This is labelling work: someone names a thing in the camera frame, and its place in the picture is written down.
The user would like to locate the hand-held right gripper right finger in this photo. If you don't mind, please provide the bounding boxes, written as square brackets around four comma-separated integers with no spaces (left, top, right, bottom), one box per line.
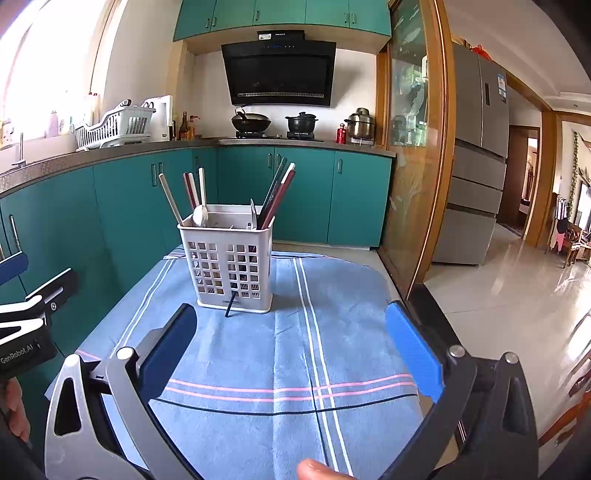
[383,300,541,480]

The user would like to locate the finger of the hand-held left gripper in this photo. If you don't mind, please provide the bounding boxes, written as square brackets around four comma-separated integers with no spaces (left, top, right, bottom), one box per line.
[25,268,79,320]
[0,251,30,288]

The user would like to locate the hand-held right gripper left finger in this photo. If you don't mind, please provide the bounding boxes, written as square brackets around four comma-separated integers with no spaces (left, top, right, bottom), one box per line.
[44,303,198,476]

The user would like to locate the white plastic utensil holder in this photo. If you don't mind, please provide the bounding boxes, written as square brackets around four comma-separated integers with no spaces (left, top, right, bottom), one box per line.
[178,204,276,315]

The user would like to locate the cream chopstick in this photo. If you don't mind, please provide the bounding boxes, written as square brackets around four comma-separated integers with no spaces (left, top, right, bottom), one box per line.
[158,173,185,227]

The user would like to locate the dark red chopstick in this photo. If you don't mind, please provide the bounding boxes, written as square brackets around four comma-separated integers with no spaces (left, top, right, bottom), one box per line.
[183,172,200,211]
[257,170,297,230]

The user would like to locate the black chopstick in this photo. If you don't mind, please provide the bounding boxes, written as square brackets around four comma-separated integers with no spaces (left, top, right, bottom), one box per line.
[225,157,288,319]

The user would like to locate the person's left hand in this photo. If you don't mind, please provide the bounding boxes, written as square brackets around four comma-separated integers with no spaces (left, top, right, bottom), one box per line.
[0,379,31,445]

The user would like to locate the person's right hand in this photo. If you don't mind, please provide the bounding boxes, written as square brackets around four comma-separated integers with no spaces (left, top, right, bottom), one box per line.
[297,459,357,480]

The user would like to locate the blue striped towel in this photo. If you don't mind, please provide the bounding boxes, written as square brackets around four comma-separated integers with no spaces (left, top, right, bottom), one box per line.
[46,249,445,480]

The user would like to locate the metal faucet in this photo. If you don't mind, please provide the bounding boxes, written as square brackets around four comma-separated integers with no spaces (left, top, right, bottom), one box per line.
[12,133,29,169]

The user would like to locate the white dish rack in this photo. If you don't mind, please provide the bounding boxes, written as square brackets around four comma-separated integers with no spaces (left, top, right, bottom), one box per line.
[75,99,156,150]

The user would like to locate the teal lower cabinets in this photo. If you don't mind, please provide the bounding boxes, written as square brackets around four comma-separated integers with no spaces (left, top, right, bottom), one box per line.
[0,147,394,370]

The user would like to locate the teal cabinets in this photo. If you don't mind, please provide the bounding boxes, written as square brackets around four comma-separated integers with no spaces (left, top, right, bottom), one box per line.
[173,0,393,43]
[0,147,394,370]

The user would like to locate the wooden chair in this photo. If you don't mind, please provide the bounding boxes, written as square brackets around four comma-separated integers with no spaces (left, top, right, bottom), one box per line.
[561,222,591,269]

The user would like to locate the hanging clothes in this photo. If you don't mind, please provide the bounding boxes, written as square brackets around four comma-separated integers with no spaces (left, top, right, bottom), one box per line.
[549,194,571,253]

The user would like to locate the silver refrigerator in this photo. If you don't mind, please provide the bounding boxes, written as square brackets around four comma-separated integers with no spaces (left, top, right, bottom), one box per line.
[431,41,511,267]

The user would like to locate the white countertop appliance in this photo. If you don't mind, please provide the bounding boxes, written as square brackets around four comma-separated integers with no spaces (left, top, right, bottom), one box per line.
[140,95,174,142]

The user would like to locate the wooden framed glass door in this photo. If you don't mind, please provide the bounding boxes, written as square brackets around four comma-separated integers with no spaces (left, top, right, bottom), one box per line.
[376,0,459,302]

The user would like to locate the stainless steel pot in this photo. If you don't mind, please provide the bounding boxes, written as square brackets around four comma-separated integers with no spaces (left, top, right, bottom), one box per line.
[345,108,375,142]

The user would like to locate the gas stove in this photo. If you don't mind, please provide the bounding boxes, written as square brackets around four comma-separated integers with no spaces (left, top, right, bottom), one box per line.
[235,130,327,142]

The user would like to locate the black wok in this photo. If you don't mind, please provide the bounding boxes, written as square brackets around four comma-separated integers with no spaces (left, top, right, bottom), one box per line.
[231,109,272,135]

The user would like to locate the green vine decoration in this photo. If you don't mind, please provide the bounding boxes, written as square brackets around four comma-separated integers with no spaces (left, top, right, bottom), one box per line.
[570,131,581,219]

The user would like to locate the black cooking pot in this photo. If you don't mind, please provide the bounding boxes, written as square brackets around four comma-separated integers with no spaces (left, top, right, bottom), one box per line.
[285,112,320,135]

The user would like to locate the black range hood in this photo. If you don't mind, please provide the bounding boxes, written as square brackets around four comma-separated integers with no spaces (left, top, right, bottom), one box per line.
[221,30,338,108]

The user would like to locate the teal upper cabinets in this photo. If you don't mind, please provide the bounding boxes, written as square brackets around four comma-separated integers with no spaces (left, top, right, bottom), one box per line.
[173,0,393,43]

